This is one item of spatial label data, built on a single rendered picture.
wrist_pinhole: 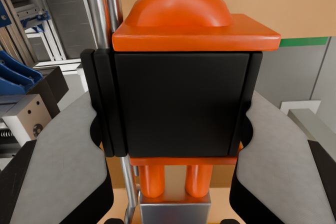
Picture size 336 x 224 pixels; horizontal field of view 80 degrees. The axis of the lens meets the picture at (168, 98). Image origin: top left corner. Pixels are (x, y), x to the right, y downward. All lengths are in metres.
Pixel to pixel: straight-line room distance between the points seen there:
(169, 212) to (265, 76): 1.50
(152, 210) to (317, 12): 0.89
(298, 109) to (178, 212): 1.76
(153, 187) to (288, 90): 1.66
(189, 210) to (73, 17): 1.14
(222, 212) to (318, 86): 1.52
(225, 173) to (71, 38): 1.07
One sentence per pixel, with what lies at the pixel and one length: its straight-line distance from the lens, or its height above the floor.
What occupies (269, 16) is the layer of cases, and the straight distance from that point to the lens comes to 0.88.
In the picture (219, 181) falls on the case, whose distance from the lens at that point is 0.45.
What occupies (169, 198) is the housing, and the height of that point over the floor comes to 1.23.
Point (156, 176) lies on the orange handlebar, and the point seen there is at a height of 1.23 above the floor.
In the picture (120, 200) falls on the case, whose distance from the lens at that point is 0.48.
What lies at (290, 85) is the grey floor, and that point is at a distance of 1.77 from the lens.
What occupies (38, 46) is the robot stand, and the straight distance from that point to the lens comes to 1.38.
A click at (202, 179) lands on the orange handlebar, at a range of 0.18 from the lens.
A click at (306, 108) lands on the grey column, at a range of 1.95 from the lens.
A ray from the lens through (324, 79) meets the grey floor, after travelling 1.89.
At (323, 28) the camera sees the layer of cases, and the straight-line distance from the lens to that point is 1.00.
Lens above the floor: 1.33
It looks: 58 degrees down
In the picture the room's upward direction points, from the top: 180 degrees clockwise
